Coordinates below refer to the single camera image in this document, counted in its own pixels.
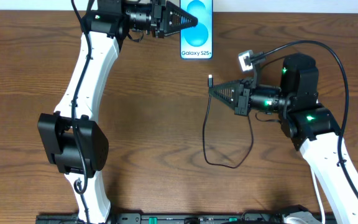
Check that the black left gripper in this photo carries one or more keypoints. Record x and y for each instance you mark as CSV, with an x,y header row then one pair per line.
x,y
159,22

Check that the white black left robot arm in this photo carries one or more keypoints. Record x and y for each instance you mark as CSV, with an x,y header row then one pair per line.
x,y
72,138

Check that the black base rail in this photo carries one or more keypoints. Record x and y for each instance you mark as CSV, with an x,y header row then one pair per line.
x,y
136,218

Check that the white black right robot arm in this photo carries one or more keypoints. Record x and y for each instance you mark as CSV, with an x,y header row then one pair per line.
x,y
311,127

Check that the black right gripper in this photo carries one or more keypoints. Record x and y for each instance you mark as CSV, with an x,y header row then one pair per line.
x,y
242,98

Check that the white power strip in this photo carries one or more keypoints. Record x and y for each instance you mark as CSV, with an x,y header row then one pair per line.
x,y
300,218

